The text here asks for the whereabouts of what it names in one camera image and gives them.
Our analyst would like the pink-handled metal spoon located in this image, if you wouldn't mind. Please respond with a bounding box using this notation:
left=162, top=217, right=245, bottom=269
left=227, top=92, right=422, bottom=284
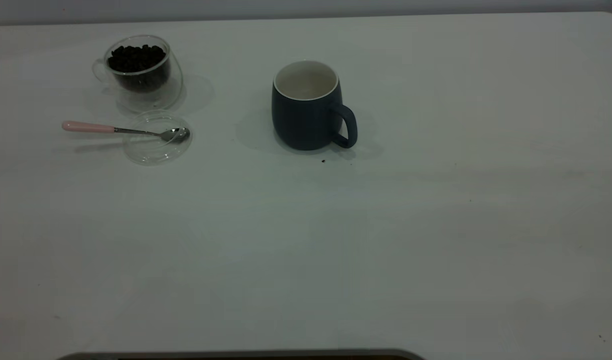
left=62, top=120, right=191, bottom=143

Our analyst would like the clear double-wall glass cup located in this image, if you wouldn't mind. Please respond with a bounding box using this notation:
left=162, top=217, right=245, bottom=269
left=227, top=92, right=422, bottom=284
left=91, top=34, right=184, bottom=113

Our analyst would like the dark coffee beans pile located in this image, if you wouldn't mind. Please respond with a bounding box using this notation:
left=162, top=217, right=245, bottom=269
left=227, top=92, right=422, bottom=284
left=106, top=44, right=171, bottom=93

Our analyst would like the dark grey ceramic mug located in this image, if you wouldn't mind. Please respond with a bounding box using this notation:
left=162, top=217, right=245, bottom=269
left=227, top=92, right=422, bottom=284
left=271, top=60, right=359, bottom=151

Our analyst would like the clear round glass lid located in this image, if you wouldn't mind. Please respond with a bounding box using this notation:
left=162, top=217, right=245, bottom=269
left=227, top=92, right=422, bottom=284
left=122, top=111, right=193, bottom=166

